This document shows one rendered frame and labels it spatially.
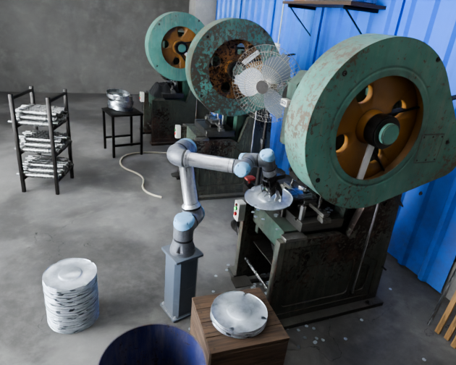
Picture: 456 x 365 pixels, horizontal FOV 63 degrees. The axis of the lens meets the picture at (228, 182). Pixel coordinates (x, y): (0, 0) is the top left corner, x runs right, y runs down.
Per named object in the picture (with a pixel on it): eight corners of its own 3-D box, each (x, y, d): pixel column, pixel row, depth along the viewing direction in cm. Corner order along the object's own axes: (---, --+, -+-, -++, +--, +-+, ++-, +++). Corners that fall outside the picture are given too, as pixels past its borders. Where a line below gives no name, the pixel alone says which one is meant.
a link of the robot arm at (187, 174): (179, 230, 224) (166, 143, 205) (190, 219, 238) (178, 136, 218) (198, 232, 221) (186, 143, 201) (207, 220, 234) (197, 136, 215)
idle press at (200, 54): (182, 211, 356) (192, 13, 285) (163, 171, 440) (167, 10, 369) (318, 200, 409) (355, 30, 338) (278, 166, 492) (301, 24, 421)
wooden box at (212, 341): (205, 405, 182) (210, 354, 168) (188, 344, 215) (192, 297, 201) (279, 387, 195) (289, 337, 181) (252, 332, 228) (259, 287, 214)
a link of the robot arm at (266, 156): (259, 147, 199) (275, 147, 197) (262, 163, 206) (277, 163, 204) (256, 156, 194) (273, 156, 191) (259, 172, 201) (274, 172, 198)
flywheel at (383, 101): (476, 65, 169) (416, 206, 196) (438, 59, 186) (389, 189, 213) (355, 35, 140) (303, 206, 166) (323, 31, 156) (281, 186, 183)
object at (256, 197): (264, 181, 241) (264, 179, 241) (302, 198, 224) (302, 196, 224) (234, 197, 222) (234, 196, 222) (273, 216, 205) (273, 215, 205)
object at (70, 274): (62, 298, 195) (62, 297, 195) (32, 275, 210) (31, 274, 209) (107, 272, 218) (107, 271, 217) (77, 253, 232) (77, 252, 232)
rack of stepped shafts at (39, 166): (63, 195, 364) (53, 98, 325) (15, 191, 361) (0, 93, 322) (78, 177, 403) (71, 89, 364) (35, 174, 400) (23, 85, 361)
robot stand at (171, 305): (173, 323, 228) (176, 263, 210) (159, 305, 241) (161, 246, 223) (199, 312, 239) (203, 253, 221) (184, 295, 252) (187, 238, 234)
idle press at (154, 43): (147, 151, 497) (148, 8, 426) (132, 129, 577) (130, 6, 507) (247, 145, 561) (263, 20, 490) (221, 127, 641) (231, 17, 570)
